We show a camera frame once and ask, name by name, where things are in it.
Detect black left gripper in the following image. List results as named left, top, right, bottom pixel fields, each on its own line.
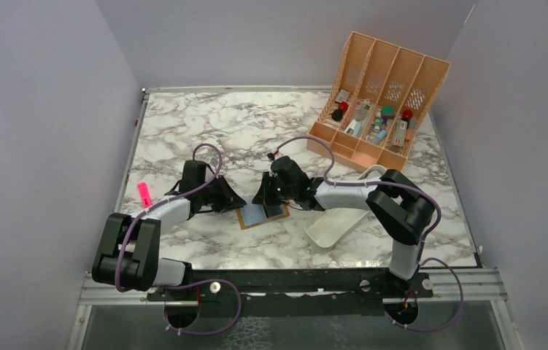
left=198, top=174, right=247, bottom=213

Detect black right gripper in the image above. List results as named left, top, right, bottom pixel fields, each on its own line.
left=252, top=172, right=296, bottom=206

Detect yellow leather card holder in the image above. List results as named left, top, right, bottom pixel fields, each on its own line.
left=236, top=195, right=290, bottom=230

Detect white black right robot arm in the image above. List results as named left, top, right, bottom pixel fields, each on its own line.
left=252, top=156, right=441, bottom=297

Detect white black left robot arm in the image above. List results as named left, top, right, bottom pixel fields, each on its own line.
left=91, top=160, right=247, bottom=300

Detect white plastic tray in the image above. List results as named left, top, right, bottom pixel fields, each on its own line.
left=303, top=165, right=388, bottom=251

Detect pink highlighter marker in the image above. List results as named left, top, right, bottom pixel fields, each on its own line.
left=137, top=182, right=153, bottom=209

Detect black round cap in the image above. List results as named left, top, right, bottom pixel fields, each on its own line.
left=331, top=109, right=344, bottom=122

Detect red round cap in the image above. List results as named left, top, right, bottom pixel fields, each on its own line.
left=338, top=101, right=349, bottom=112

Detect light blue tube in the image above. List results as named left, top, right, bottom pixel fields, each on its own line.
left=373, top=129, right=387, bottom=145

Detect white red tube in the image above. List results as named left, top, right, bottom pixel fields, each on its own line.
left=392, top=119, right=408, bottom=147

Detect green round cap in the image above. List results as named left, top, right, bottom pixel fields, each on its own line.
left=381, top=106, right=395, bottom=118

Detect peach desk organizer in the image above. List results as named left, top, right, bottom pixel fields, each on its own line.
left=306, top=32, right=451, bottom=171

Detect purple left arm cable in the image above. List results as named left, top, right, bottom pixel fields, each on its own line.
left=114, top=143, right=224, bottom=293

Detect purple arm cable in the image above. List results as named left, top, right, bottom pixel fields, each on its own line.
left=267, top=136, right=466, bottom=333
left=114, top=143, right=224, bottom=293

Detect black mounting rail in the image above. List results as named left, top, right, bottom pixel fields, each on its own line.
left=147, top=268, right=433, bottom=317

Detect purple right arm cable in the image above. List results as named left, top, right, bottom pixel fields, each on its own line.
left=267, top=136, right=466, bottom=333

